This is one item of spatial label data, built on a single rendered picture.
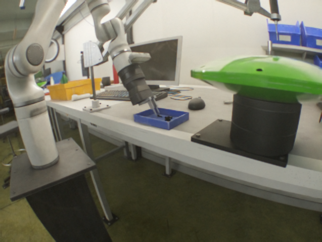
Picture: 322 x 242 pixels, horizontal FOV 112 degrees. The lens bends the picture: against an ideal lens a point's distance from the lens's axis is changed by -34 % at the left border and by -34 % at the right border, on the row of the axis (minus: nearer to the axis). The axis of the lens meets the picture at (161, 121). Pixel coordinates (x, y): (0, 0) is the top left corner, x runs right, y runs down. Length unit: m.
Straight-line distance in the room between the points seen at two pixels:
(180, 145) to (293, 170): 0.24
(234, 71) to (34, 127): 0.42
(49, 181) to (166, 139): 0.30
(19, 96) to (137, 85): 0.33
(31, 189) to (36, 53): 0.31
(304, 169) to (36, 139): 0.57
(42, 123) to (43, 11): 0.29
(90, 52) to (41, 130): 0.37
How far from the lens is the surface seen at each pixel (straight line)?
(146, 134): 0.42
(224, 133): 0.37
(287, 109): 0.29
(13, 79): 0.48
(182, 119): 0.45
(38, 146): 0.46
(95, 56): 0.67
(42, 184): 0.42
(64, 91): 1.13
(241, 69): 0.20
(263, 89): 0.19
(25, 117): 0.44
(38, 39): 0.44
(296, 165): 0.33
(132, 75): 0.50
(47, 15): 0.49
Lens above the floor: 1.07
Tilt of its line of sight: 19 degrees down
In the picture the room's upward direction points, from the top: 3 degrees counter-clockwise
